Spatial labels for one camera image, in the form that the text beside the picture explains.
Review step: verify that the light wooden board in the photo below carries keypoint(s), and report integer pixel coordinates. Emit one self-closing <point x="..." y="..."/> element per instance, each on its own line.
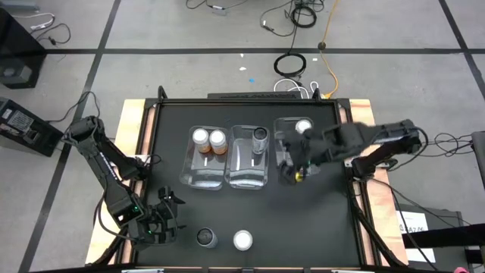
<point x="360" y="110"/>
<point x="130" y="125"/>

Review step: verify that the pink Spindrift raspberry can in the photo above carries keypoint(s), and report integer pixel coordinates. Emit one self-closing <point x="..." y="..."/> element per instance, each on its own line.
<point x="243" y="240"/>
<point x="304" y="126"/>

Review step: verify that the black computer box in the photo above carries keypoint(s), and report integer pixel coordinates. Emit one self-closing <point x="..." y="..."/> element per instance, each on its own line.
<point x="26" y="127"/>

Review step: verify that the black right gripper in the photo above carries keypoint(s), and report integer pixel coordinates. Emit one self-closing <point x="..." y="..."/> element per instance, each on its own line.
<point x="305" y="148"/>

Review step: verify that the black power strip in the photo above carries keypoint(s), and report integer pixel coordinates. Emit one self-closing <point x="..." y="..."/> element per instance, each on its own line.
<point x="252" y="95"/>

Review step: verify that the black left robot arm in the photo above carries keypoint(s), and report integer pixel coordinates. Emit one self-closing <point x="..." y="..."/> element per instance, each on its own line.
<point x="102" y="155"/>

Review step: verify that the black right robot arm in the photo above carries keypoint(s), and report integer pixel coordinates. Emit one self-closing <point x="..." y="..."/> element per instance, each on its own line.
<point x="379" y="132"/>

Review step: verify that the white paper sheet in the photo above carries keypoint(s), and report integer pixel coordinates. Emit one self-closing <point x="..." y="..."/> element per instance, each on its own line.
<point x="413" y="221"/>
<point x="422" y="255"/>

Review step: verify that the black floor case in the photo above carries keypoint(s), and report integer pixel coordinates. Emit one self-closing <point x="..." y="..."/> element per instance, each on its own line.
<point x="443" y="220"/>

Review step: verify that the black cabinet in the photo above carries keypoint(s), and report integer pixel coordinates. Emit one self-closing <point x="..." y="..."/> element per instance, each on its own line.
<point x="17" y="57"/>

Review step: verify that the clear plastic bin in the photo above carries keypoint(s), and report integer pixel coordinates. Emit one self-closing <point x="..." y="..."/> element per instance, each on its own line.
<point x="280" y="129"/>
<point x="246" y="170"/>
<point x="202" y="174"/>

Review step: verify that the black bar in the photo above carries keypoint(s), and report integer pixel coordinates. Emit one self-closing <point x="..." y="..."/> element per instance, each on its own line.
<point x="447" y="235"/>

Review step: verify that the white Celsius Arctic can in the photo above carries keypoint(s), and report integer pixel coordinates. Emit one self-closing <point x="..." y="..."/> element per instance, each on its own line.
<point x="260" y="139"/>
<point x="206" y="237"/>

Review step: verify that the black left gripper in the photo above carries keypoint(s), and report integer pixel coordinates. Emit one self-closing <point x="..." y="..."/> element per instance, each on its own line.
<point x="163" y="225"/>

